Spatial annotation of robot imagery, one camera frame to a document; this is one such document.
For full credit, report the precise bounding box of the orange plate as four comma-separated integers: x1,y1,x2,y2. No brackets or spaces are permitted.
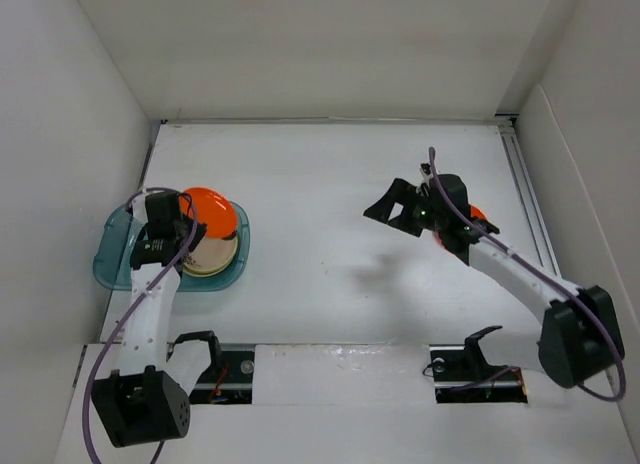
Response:
180,187,238,240
432,205,487,248

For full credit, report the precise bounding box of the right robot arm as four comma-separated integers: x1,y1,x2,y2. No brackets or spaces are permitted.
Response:
363,164,627,401

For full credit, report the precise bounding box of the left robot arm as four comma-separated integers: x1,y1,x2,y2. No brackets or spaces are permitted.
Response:
83,188,223,448

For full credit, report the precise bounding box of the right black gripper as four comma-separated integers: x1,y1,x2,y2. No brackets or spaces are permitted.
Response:
363,177,447,237

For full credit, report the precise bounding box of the beige plate with black patch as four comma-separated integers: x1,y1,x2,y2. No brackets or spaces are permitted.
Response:
184,236,238,277

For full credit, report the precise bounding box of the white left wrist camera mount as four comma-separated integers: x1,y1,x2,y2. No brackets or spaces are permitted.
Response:
125,193,147,224

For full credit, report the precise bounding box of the teal plastic bin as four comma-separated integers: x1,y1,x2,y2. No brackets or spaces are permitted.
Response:
93,202,251,292

